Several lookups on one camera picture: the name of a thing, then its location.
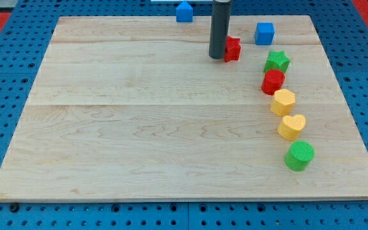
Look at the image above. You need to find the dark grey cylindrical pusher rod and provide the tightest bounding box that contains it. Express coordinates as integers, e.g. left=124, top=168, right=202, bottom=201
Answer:
left=209, top=0, right=233, bottom=59

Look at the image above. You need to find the red star block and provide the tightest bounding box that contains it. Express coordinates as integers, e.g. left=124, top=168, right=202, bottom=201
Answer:
left=224, top=36, right=242, bottom=63

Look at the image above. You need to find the green star block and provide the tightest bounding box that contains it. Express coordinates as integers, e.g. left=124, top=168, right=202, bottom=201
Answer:
left=263, top=50, right=290, bottom=73

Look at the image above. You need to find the blue house-shaped block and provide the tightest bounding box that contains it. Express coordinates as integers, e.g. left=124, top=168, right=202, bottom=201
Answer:
left=176, top=1, right=194, bottom=22

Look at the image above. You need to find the blue cube block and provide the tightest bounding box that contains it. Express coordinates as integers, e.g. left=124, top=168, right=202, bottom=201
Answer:
left=254, top=22, right=275, bottom=45

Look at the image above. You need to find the red cylinder block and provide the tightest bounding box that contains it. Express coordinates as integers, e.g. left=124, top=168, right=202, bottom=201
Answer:
left=261, top=69, right=286, bottom=95

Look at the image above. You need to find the yellow hexagon block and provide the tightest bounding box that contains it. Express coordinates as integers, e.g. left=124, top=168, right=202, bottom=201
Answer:
left=270, top=89, right=296, bottom=116

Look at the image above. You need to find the light wooden board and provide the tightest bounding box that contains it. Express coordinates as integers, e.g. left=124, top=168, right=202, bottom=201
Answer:
left=0, top=15, right=368, bottom=203

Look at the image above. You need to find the yellow heart block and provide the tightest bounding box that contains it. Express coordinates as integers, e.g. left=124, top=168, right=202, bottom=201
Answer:
left=277, top=114, right=306, bottom=141

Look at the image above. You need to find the green cylinder block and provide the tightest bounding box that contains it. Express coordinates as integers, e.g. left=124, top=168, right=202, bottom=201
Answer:
left=284, top=141, right=315, bottom=171

